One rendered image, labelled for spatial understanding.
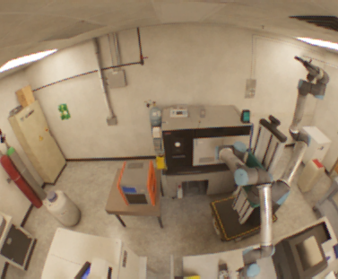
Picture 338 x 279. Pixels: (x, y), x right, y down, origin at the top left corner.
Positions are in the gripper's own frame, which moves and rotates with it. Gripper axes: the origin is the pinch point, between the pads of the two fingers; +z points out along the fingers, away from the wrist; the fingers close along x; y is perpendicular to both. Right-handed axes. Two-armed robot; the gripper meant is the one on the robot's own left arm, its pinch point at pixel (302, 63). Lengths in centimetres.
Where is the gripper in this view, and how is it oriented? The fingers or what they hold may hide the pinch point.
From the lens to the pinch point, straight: 113.8
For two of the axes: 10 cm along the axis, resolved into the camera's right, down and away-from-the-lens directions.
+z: -9.9, -0.5, -1.2
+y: 1.3, -5.7, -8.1
